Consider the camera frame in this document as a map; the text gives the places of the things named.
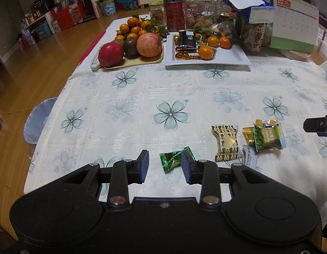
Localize white rectangular plate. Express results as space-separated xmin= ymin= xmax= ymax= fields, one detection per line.
xmin=164 ymin=30 xmax=252 ymax=66

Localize white snack bar packet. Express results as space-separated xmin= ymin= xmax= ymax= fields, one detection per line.
xmin=241 ymin=145 xmax=259 ymax=170

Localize blue and white box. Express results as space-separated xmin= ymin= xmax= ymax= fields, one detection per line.
xmin=223 ymin=0 xmax=276 ymax=23

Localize brown and gold patterned packet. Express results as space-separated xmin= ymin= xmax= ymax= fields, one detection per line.
xmin=212 ymin=124 xmax=242 ymax=162

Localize gold foil chocolate coins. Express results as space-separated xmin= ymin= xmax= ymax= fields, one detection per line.
xmin=173 ymin=34 xmax=199 ymax=61

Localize jar with brown patterned label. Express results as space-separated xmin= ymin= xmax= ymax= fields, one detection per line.
xmin=236 ymin=13 xmax=272 ymax=52

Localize gold candy packet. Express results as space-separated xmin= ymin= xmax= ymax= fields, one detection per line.
xmin=242 ymin=126 xmax=257 ymax=141

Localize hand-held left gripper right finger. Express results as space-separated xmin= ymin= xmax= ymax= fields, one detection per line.
xmin=181 ymin=150 xmax=271 ymax=208

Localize blue round stool cushion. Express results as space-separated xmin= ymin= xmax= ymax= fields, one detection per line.
xmin=24 ymin=98 xmax=58 ymax=145

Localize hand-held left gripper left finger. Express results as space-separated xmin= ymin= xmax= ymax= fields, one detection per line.
xmin=56 ymin=149 xmax=150 ymax=208

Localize small glass jar green lid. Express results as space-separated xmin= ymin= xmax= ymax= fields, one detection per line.
xmin=149 ymin=2 xmax=165 ymax=27

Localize pile of leafy tangerines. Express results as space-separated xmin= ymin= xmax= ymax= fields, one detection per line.
xmin=114 ymin=16 xmax=169 ymax=41

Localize clear snack container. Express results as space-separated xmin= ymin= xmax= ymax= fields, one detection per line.
xmin=215 ymin=20 xmax=234 ymax=37

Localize dark brown fruit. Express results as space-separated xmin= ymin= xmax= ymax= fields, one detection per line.
xmin=123 ymin=37 xmax=140 ymax=59

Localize black chocolate box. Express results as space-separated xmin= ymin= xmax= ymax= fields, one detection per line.
xmin=178 ymin=30 xmax=198 ymax=51

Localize pink striped apple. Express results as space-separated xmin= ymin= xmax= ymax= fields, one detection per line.
xmin=136 ymin=32 xmax=163 ymax=58

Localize white floral tablecloth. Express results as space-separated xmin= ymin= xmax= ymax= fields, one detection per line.
xmin=23 ymin=14 xmax=327 ymax=231

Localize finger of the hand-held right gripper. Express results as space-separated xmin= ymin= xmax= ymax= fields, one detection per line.
xmin=303 ymin=108 xmax=327 ymax=138

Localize large clear glass jar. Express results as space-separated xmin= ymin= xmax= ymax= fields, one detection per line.
xmin=184 ymin=0 xmax=215 ymax=29

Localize dark red apple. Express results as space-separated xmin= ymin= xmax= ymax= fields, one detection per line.
xmin=98 ymin=42 xmax=125 ymax=68

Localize teal bucket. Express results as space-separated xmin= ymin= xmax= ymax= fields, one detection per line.
xmin=100 ymin=0 xmax=117 ymax=17

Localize red box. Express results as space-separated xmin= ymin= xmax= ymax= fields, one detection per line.
xmin=56 ymin=4 xmax=86 ymax=31

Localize blue storage bin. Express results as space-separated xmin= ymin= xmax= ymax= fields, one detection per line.
xmin=33 ymin=21 xmax=53 ymax=40

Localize purple bottles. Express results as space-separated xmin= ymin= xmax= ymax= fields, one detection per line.
xmin=19 ymin=30 xmax=37 ymax=49

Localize desk calendar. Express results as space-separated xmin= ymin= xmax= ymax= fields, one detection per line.
xmin=269 ymin=0 xmax=320 ymax=55

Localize green and yellow snack packet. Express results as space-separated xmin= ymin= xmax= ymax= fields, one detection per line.
xmin=254 ymin=119 xmax=286 ymax=152

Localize green candy packet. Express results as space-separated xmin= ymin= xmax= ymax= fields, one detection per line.
xmin=159 ymin=147 xmax=192 ymax=174

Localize red tin can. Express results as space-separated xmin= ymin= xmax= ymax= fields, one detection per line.
xmin=163 ymin=0 xmax=185 ymax=32

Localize white remote control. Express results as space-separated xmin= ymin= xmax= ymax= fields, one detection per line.
xmin=90 ymin=53 xmax=103 ymax=70

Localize wooden fruit tray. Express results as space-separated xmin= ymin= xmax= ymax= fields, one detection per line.
xmin=98 ymin=38 xmax=164 ymax=70

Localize blue crate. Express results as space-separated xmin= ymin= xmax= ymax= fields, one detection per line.
xmin=116 ymin=0 xmax=139 ymax=11

